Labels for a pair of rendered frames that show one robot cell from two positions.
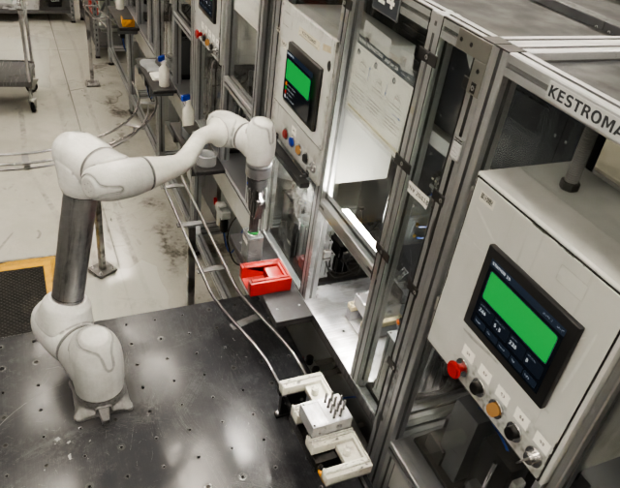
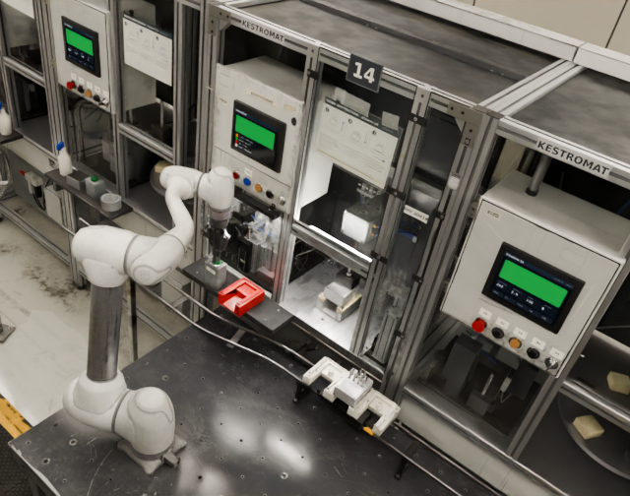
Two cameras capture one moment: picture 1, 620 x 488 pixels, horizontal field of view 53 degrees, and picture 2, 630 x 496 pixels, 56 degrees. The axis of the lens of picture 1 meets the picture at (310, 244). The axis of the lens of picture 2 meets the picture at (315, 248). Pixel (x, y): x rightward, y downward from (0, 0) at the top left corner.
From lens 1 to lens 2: 0.91 m
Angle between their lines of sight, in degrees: 25
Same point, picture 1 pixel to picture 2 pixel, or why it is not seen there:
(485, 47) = (477, 115)
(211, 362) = (220, 381)
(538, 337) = (551, 293)
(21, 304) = not seen: outside the picture
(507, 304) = (522, 278)
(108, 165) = (154, 252)
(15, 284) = not seen: outside the picture
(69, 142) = (99, 240)
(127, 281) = (31, 335)
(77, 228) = (113, 312)
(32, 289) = not seen: outside the picture
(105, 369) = (168, 421)
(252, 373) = (256, 377)
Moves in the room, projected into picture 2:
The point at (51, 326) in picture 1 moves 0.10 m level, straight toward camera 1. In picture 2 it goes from (100, 404) to (120, 421)
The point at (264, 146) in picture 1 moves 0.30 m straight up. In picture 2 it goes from (229, 191) to (235, 120)
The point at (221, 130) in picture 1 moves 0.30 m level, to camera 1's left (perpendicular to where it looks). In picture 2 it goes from (185, 186) to (102, 193)
